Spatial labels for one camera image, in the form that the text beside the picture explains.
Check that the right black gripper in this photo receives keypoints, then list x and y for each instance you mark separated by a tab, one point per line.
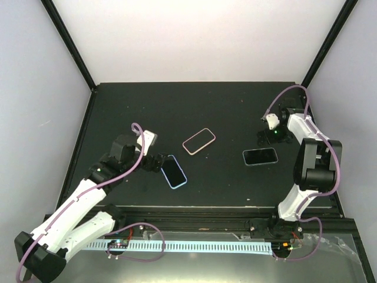
270	139

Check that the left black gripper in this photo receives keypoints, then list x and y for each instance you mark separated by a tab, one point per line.
149	166

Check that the clear phone case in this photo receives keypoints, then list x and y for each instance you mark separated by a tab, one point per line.
247	165

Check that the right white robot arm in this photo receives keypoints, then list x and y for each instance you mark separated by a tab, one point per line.
316	171

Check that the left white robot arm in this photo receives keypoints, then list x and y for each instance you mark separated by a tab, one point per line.
46	250

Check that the phone in blue case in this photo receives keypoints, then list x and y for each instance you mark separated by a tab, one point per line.
173	172

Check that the left small circuit board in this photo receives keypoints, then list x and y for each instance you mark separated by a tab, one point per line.
118	244

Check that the small circuit board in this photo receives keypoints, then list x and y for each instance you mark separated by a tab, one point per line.
118	244
289	246

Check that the right small circuit board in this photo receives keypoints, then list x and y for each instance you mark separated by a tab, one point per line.
289	246

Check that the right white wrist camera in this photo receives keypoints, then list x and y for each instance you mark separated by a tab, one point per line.
271	120

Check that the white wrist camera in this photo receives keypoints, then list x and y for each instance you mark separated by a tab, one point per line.
271	120
149	138

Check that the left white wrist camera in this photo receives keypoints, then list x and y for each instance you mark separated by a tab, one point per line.
149	138

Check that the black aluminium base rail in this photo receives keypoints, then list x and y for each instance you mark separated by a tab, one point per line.
259	223

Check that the white slotted cable duct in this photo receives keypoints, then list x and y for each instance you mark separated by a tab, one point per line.
218	247

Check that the right black frame post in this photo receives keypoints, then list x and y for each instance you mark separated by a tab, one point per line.
340	21

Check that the black frame post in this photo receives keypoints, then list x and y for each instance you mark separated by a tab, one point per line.
340	21
65	35

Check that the left black frame post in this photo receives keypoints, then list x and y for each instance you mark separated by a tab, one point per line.
65	35

